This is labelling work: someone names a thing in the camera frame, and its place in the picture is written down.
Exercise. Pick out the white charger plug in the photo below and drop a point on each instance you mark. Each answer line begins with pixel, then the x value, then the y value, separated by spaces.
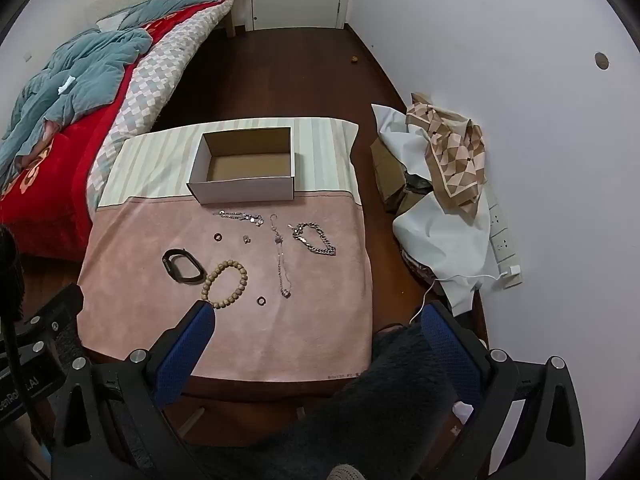
pixel 514 271

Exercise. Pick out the pink and striped cloth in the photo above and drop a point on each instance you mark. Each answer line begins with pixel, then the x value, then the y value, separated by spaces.
pixel 275 340

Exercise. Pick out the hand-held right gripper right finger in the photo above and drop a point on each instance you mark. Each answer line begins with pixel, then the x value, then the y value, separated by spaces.
pixel 450 350

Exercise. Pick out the brown cardboard box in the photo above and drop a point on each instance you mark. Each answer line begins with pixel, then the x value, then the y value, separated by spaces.
pixel 387 175

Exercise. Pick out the wooden table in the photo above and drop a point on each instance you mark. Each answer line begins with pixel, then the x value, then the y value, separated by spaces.
pixel 280 390

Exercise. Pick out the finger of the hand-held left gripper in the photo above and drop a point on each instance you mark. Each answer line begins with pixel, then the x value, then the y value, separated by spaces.
pixel 60 312

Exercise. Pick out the wooden bed frame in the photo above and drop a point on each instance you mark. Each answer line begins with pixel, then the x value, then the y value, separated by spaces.
pixel 232 15

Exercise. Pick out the red quilt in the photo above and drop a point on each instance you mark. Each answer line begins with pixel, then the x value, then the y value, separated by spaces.
pixel 50 185

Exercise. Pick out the black bangle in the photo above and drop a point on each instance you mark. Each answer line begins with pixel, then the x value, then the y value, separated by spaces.
pixel 168 260

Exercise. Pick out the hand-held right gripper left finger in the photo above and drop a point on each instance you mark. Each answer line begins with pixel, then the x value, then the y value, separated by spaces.
pixel 192 340

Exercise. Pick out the round wall hole cover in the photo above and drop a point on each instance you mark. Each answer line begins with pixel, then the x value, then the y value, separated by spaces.
pixel 601 60

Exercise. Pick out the person's dark fuzzy pants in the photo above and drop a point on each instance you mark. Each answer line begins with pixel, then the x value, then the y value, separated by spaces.
pixel 380 400

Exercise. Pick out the grey fuzzy slipper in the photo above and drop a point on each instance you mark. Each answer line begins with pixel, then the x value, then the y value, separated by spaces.
pixel 346 473

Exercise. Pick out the brown patterned scarf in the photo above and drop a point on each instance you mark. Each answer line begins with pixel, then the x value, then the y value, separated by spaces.
pixel 450 160

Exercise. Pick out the teal blanket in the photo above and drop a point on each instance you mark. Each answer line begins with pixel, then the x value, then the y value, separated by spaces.
pixel 85 75

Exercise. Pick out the white power strip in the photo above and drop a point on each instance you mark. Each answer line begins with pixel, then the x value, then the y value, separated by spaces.
pixel 502 245

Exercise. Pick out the white cardboard box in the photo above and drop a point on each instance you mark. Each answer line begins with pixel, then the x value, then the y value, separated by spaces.
pixel 240 192

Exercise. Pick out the white tissue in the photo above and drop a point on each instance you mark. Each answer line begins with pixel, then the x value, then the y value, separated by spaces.
pixel 65 84

